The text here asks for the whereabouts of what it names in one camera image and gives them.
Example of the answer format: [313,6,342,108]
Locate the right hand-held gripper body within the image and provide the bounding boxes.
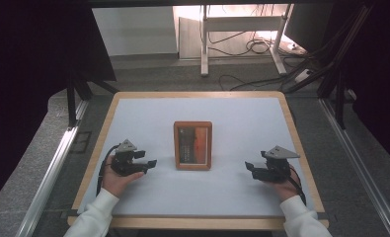
[252,145,301,184]

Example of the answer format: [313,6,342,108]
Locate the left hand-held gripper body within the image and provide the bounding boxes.
[111,138,149,178]

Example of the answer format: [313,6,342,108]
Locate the wooden picture frame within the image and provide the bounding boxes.
[173,120,213,172]

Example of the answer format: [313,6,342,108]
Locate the person's left hand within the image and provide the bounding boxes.
[101,155,145,198]

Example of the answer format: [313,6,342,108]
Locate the person's right hand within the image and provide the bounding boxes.
[267,177,300,203]

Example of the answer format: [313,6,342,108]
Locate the dark floor grate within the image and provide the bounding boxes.
[70,130,93,154]

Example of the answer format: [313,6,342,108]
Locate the black metal stand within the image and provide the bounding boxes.
[280,3,376,130]
[64,67,119,128]

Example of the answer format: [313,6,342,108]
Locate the white power strip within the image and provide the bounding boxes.
[293,68,315,84]

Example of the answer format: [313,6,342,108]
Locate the white board panel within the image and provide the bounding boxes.
[91,6,179,57]

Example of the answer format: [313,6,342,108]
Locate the dark curtain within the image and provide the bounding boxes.
[0,0,117,213]
[330,0,390,164]

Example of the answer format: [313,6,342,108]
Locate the dark monitor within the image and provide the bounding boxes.
[283,3,333,53]

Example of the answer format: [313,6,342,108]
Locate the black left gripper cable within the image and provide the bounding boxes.
[96,143,121,198]

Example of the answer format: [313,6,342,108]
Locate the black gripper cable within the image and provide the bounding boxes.
[287,163,307,205]
[96,143,121,198]

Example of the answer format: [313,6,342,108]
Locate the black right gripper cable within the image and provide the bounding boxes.
[287,163,307,205]

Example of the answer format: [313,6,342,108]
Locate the black floor cables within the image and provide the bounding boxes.
[207,31,310,92]

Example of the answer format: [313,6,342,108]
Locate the aluminium rail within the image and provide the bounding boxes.
[15,99,89,237]
[318,98,390,237]

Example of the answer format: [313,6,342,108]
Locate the white desk frame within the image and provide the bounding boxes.
[199,3,294,78]

